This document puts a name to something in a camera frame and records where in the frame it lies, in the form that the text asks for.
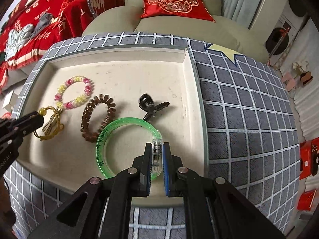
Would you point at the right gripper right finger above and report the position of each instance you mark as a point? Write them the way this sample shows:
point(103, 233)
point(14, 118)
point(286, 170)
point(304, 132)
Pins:
point(174, 182)

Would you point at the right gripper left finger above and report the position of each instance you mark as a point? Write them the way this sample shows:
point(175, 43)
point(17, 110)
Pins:
point(142, 180)

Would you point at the green plastic bangle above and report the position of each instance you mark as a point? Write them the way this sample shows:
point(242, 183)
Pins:
point(157, 161)

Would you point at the black hair clip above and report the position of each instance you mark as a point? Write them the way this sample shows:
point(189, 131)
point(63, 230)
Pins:
point(147, 104)

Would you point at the white jewelry tray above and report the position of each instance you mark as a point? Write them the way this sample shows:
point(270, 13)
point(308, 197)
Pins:
point(116, 77)

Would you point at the grey plaid tablecloth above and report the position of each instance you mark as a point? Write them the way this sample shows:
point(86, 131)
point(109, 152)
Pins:
point(251, 133)

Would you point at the grey stuffed toy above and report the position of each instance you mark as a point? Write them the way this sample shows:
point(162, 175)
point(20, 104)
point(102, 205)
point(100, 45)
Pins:
point(44, 21)

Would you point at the red wedding blanket sofa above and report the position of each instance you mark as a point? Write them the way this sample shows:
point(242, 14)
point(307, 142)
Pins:
point(44, 22)

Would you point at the yellow star sticker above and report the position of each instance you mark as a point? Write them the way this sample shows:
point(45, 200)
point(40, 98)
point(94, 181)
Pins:
point(226, 52)

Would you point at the red gift box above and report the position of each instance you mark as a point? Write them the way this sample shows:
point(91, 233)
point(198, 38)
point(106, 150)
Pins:
point(309, 158)

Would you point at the green recliner armchair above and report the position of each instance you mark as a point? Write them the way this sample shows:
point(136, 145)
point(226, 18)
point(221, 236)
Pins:
point(222, 31)

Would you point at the red embroidered cushion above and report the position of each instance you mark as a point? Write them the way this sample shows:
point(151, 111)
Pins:
point(182, 8)

